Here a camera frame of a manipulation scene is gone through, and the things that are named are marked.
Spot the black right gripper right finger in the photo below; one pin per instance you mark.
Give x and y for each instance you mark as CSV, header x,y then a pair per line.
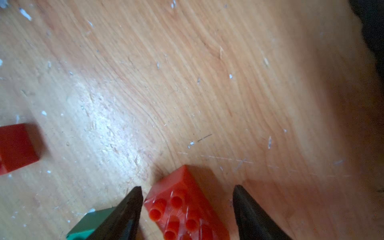
x,y
252,221

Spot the dark green lego brick right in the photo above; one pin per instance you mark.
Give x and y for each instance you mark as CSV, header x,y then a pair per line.
x,y
88,224

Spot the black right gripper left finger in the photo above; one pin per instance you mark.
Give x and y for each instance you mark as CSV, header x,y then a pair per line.
x,y
123,222

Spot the wide red lego brick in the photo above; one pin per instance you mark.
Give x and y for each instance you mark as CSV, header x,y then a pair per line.
x,y
181,211

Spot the small red lego brick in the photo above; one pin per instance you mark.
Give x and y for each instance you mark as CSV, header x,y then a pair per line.
x,y
17,150

